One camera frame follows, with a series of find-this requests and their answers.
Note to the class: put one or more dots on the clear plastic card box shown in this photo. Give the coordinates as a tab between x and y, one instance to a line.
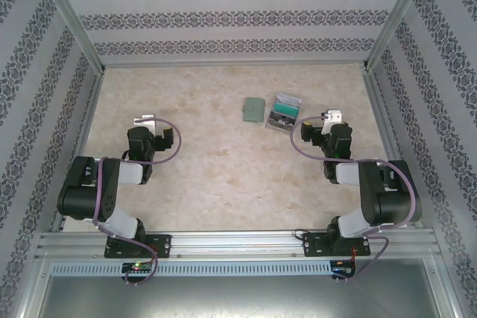
283	129

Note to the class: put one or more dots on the green card holder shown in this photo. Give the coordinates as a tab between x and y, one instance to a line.
253	109

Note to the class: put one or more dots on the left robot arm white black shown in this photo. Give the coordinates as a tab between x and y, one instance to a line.
85	191

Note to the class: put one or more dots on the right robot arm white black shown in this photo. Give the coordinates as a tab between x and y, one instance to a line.
391	199

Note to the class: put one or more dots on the dark printed card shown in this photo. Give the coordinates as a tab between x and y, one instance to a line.
281	122

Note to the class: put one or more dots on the teal card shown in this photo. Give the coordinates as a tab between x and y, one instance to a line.
285	110

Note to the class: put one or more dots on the grey picture card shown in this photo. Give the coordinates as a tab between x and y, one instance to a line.
288	99

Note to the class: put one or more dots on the left circuit board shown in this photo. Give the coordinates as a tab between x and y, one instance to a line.
136	267

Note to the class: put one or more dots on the circuit board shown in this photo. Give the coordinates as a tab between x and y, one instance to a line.
136	267
341	269

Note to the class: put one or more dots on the right circuit board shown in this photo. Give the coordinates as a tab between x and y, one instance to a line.
341	269

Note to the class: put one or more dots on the grey metal panel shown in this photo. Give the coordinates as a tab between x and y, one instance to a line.
238	299

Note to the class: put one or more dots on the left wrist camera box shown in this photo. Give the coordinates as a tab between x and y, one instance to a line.
144	119

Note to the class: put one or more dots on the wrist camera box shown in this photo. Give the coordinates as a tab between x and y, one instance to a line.
144	119
332	115

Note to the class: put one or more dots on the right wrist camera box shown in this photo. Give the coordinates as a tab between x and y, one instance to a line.
332	115

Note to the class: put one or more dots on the aluminium side rail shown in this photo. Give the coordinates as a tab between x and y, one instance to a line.
377	98
86	128

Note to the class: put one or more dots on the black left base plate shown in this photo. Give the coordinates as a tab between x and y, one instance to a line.
162	245

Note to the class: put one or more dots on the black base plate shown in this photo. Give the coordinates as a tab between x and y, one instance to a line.
162	245
313	245

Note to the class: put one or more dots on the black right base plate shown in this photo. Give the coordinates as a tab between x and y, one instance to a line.
313	245

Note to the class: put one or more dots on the aluminium mounting rail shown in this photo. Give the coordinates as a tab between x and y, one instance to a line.
238	243

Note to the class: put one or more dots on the aluminium frame post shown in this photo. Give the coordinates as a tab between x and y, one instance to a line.
67	12
400	12

